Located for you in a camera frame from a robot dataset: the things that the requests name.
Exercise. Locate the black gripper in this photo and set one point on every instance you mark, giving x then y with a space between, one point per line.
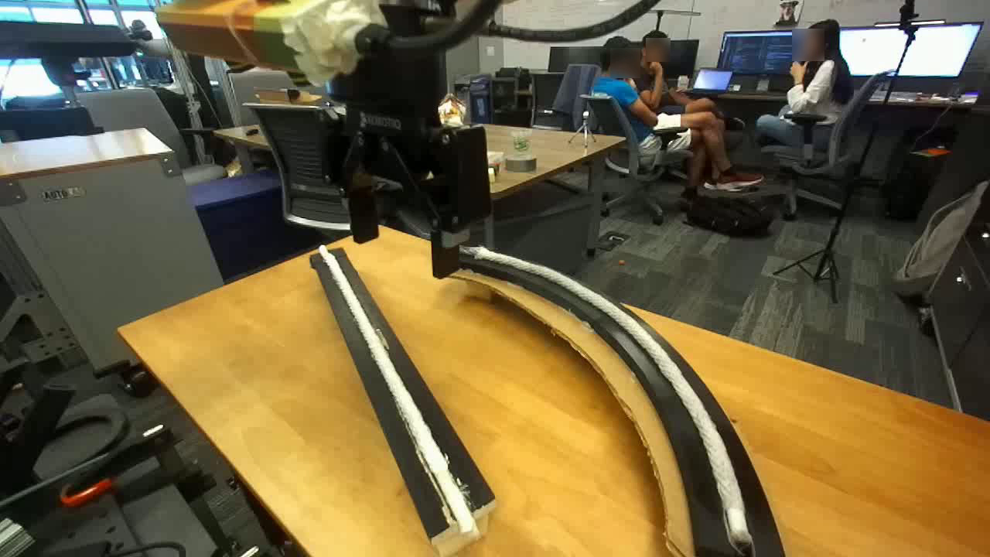
404 104

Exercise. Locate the straight black board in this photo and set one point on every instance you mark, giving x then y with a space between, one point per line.
473 481

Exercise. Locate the curved cardboard sheet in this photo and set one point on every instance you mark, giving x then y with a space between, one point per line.
679 513

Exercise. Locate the curved black board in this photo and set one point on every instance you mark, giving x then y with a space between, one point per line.
708 506

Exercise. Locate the grey mesh office chair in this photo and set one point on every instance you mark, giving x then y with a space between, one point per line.
306 158

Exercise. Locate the grey tape roll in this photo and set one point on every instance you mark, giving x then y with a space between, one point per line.
520 163

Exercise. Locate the wooden office desk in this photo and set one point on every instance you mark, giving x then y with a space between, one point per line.
545 149

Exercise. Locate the dark blue box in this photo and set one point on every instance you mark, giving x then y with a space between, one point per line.
244 222

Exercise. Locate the blue grey office chair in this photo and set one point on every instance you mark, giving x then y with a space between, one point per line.
609 118
573 94

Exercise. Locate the black switched off monitor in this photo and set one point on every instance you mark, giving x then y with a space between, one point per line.
573 58

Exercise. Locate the person in blue shirt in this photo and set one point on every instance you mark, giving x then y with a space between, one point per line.
619 98

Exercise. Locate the person in dark shirt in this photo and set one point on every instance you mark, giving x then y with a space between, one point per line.
651 64

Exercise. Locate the grey cabinet with wooden top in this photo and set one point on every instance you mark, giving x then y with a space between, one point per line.
103 237

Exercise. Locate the black backpack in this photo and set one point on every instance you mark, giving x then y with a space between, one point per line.
733 213

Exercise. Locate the small open laptop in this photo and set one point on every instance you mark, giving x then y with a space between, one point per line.
713 77

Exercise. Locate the monitor with blue screen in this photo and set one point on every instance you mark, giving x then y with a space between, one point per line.
761 52

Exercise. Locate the woman in white top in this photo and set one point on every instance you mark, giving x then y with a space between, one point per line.
821 87

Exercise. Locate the grey swivel office chair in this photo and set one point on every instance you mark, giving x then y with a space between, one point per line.
854 113

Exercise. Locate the long dark computer desk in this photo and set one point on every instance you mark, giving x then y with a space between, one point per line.
907 100

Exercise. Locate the grey fabric bag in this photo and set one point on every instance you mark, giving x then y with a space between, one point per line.
946 243

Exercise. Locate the monitor with white screen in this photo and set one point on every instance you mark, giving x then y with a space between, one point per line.
933 49

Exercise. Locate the black drawer cabinet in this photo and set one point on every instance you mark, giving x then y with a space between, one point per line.
971 310

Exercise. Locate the black camera tripod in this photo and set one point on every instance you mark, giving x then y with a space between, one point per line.
826 261

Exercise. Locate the black metal floor frame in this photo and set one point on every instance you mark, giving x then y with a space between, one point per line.
26 422

